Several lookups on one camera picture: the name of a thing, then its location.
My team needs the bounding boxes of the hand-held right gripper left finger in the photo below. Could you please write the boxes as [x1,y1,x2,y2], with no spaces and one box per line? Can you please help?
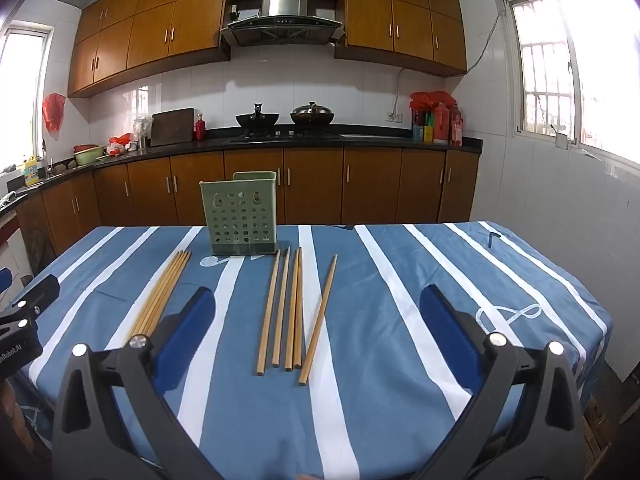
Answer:
[50,286,226,480]

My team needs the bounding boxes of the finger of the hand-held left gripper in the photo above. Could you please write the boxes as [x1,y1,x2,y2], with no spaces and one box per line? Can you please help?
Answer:
[0,274,61,332]

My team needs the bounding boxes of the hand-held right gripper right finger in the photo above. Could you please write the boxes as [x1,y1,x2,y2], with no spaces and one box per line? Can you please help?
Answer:
[410,284,588,480]

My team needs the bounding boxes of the wooden chopstick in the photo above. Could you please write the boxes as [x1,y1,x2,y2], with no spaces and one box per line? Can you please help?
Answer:
[134,251,185,338]
[285,248,300,372]
[129,251,181,339]
[145,252,193,336]
[140,251,189,337]
[256,250,282,377]
[298,254,339,387]
[272,246,292,367]

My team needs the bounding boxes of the chopstick pair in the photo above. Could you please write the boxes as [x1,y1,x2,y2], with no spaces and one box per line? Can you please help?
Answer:
[294,247,304,369]

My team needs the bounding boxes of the green perforated utensil holder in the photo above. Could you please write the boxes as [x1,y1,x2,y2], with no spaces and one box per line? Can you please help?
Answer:
[199,171,279,257]

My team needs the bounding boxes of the blue striped tablecloth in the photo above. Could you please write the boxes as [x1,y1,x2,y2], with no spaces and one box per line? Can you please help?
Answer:
[10,220,615,480]

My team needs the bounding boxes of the green basin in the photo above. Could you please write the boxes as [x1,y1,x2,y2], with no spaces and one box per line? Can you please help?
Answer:
[72,144,107,167]

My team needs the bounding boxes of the wooden lower cabinets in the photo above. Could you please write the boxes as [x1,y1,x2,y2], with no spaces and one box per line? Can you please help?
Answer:
[15,147,481,271]

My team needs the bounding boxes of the wooden cabinets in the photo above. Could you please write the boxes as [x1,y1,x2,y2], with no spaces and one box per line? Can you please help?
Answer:
[334,0,469,79]
[15,147,481,271]
[67,0,232,99]

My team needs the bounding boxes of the red and white bag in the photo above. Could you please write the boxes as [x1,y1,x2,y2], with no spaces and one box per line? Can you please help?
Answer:
[107,132,138,156]

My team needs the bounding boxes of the hanging red plastic bag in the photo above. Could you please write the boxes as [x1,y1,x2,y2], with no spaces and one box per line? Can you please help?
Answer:
[41,92,67,133]

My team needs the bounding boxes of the clear plastic container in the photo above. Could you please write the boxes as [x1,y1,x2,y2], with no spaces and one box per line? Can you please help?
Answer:
[132,116,153,150]

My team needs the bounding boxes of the narrow window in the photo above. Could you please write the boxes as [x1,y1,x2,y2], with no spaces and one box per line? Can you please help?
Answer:
[0,22,53,173]

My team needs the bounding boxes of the dark wooden cutting board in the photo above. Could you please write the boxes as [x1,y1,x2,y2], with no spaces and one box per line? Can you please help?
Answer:
[150,107,196,147]

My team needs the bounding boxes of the black kitchen countertop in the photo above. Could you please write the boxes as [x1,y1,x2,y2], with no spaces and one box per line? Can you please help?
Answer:
[0,127,485,216]

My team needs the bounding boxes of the black gas stove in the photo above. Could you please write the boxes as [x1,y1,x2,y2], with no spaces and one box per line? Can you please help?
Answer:
[230,130,346,142]

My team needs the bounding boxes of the red plastic bag over bottles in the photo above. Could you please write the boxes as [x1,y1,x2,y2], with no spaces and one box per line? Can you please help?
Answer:
[410,91,453,111]

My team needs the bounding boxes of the black wok with lid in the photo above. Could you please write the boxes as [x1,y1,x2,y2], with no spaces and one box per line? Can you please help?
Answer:
[290,102,336,127]

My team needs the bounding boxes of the wooden upper cabinets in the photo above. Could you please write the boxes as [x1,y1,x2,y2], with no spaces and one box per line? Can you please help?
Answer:
[67,0,232,99]
[334,0,469,79]

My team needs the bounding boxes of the wide barred window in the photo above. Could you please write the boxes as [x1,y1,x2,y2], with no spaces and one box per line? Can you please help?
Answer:
[495,0,640,166]

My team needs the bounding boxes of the steel range hood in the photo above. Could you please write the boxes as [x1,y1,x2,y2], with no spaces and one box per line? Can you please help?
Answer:
[220,0,346,47]

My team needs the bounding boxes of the white cable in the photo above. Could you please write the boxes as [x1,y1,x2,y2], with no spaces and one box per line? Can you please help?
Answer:
[391,10,502,113]

